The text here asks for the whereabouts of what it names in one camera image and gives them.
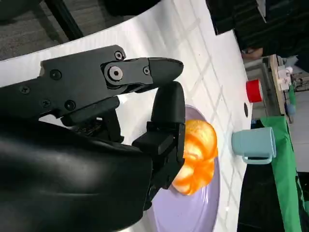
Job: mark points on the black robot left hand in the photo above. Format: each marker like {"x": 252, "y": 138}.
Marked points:
{"x": 236, "y": 14}

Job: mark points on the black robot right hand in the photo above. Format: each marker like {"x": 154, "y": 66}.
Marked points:
{"x": 60, "y": 174}

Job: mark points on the orange and white bread roll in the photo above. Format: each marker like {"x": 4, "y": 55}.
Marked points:
{"x": 200, "y": 157}

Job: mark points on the red cylindrical container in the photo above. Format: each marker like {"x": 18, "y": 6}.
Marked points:
{"x": 254, "y": 91}

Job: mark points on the black table grommet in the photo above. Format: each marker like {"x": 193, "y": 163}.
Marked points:
{"x": 246, "y": 110}

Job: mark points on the pale green mug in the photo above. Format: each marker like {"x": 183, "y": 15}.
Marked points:
{"x": 253, "y": 142}

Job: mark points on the lilac plate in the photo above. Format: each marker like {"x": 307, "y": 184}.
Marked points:
{"x": 188, "y": 212}

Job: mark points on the black table leg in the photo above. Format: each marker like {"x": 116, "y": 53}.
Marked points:
{"x": 65, "y": 19}

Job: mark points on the green cloth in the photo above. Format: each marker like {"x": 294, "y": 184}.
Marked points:
{"x": 287, "y": 181}

